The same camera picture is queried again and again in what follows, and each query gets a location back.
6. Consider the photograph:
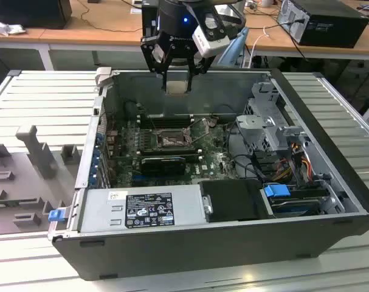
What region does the black RAM slot bank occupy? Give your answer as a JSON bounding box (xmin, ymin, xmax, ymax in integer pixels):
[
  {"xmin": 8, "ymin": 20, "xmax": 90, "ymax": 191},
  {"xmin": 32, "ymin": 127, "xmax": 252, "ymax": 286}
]
[
  {"xmin": 137, "ymin": 147, "xmax": 202, "ymax": 162},
  {"xmin": 140, "ymin": 113, "xmax": 195, "ymax": 128}
]

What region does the metal socket cover frame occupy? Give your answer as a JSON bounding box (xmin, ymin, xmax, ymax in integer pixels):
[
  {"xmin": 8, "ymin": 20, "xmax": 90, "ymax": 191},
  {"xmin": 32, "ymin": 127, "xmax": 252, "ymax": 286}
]
[{"xmin": 184, "ymin": 117, "xmax": 210, "ymax": 144}]

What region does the green motherboard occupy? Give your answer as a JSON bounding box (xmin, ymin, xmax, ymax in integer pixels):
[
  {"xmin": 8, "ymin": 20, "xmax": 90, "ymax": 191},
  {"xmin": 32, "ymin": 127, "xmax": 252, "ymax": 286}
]
[{"xmin": 106, "ymin": 117, "xmax": 243, "ymax": 188}]

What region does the large black box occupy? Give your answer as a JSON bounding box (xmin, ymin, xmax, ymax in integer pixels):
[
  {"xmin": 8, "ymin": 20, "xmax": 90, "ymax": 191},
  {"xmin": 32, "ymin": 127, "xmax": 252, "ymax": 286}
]
[{"xmin": 0, "ymin": 0, "xmax": 73, "ymax": 30}]

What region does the black open PC case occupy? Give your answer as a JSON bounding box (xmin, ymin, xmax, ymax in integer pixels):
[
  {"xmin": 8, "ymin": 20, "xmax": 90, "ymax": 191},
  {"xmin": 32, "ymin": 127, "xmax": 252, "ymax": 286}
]
[{"xmin": 47, "ymin": 67, "xmax": 369, "ymax": 282}]

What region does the grey metal drive cage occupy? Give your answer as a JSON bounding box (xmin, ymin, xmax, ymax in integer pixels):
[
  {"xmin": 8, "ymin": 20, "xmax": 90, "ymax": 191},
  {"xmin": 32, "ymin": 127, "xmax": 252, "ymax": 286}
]
[{"xmin": 235, "ymin": 80, "xmax": 312, "ymax": 159}]

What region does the black plastic shroud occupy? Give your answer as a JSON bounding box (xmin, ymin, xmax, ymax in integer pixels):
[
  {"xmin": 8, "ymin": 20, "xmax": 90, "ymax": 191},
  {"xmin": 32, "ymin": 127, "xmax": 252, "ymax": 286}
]
[{"xmin": 199, "ymin": 179, "xmax": 276, "ymax": 223}]

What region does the small black computer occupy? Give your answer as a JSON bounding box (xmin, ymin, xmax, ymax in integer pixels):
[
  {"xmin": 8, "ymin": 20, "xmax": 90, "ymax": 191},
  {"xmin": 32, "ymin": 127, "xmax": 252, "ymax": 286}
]
[{"xmin": 141, "ymin": 0, "xmax": 160, "ymax": 42}]

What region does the CPU socket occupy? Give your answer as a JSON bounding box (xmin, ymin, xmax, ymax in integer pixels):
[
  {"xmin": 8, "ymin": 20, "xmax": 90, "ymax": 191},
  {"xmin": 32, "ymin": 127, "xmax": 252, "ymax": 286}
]
[{"xmin": 155, "ymin": 128, "xmax": 193, "ymax": 149}]

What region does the black graphics card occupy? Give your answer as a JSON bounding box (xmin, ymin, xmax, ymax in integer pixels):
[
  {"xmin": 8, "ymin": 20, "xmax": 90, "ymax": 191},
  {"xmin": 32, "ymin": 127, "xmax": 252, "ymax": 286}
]
[{"xmin": 140, "ymin": 156, "xmax": 187, "ymax": 176}]

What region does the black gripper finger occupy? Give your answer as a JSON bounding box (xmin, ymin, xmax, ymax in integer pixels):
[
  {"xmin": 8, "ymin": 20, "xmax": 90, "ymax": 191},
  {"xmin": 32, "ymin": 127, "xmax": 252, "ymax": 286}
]
[
  {"xmin": 185, "ymin": 54, "xmax": 217, "ymax": 92},
  {"xmin": 140, "ymin": 35, "xmax": 173, "ymax": 92}
]

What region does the pale blue teach pendant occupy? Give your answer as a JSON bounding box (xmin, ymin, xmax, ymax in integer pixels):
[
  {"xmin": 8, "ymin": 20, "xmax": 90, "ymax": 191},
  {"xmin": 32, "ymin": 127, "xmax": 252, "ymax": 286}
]
[{"xmin": 217, "ymin": 26, "xmax": 250, "ymax": 69}]

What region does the yellow red wire bundle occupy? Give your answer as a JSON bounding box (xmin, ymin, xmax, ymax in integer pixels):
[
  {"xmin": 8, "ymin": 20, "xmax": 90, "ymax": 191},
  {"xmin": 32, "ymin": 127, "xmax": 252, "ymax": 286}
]
[{"xmin": 275, "ymin": 142, "xmax": 313, "ymax": 183}]

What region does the crumpled white paper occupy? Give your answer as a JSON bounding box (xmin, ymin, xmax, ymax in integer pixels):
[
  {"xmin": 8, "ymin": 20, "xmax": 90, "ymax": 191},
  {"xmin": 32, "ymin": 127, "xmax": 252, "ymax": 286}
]
[{"xmin": 0, "ymin": 16, "xmax": 27, "ymax": 37}]

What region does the grey power supply unit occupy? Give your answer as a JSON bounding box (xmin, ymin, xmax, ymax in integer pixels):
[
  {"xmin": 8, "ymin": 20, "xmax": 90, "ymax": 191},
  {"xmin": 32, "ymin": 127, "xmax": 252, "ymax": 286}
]
[{"xmin": 77, "ymin": 184, "xmax": 208, "ymax": 234}]

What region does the silver square CPU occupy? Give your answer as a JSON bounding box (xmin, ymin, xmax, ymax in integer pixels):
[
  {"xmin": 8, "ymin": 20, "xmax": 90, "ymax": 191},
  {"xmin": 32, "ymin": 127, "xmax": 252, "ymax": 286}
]
[{"xmin": 167, "ymin": 80, "xmax": 188, "ymax": 96}]

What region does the hard disk in blue carrier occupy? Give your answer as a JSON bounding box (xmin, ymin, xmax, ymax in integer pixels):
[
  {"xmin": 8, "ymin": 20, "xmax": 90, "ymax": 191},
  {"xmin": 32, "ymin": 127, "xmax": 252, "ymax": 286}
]
[{"xmin": 262, "ymin": 182, "xmax": 325, "ymax": 218}]

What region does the black desktop computer tower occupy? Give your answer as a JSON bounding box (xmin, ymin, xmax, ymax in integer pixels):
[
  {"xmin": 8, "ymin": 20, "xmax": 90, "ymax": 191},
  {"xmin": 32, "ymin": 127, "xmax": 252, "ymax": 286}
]
[{"xmin": 277, "ymin": 0, "xmax": 369, "ymax": 49}]

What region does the blue case latch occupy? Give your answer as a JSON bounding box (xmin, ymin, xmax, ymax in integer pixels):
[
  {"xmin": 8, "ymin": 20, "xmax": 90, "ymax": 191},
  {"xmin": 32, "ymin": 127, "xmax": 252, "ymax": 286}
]
[{"xmin": 49, "ymin": 209, "xmax": 65, "ymax": 223}]

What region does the grey parts rack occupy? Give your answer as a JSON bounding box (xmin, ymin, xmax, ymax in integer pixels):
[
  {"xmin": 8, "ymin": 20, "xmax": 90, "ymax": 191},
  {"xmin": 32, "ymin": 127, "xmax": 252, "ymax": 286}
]
[{"xmin": 0, "ymin": 124, "xmax": 84, "ymax": 237}]

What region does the white cable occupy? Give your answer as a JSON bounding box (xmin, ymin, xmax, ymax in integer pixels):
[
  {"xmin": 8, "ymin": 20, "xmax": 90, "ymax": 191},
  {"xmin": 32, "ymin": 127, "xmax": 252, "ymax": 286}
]
[{"xmin": 249, "ymin": 26, "xmax": 271, "ymax": 69}]

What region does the wooden desk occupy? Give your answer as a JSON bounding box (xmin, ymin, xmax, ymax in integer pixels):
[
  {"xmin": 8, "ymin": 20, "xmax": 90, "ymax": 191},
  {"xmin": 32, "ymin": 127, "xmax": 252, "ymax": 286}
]
[{"xmin": 0, "ymin": 0, "xmax": 369, "ymax": 71}]

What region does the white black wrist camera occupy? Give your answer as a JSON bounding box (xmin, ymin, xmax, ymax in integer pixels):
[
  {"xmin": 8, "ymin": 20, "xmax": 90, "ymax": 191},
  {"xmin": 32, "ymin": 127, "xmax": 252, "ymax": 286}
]
[{"xmin": 191, "ymin": 5, "xmax": 230, "ymax": 58}]

